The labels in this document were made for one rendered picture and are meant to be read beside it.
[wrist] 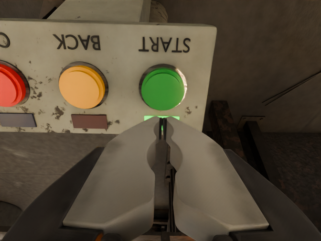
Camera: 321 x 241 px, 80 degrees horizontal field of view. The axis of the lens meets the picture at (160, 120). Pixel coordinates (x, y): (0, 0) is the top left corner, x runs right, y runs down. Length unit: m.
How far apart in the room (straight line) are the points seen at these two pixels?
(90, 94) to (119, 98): 0.03
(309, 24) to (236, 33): 0.26
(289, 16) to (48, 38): 0.83
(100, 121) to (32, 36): 0.09
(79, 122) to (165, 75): 0.10
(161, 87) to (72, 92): 0.08
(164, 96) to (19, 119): 0.15
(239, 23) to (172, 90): 0.69
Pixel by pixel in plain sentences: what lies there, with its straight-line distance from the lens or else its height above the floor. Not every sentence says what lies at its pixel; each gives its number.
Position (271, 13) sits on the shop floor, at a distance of 0.88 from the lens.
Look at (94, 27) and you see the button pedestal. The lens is 0.19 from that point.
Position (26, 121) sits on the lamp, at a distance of 0.24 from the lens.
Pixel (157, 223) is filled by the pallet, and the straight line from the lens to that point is 2.51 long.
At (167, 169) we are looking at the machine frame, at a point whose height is 0.07.
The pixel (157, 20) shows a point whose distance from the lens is 0.63.
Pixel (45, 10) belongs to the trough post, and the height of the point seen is 0.01.
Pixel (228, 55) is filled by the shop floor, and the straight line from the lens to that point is 0.90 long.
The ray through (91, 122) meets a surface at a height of 0.61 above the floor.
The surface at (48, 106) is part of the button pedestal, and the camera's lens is 0.23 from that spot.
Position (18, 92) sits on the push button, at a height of 0.61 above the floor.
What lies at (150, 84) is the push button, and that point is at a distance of 0.18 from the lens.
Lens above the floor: 0.75
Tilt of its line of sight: 42 degrees down
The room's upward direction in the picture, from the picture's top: 180 degrees counter-clockwise
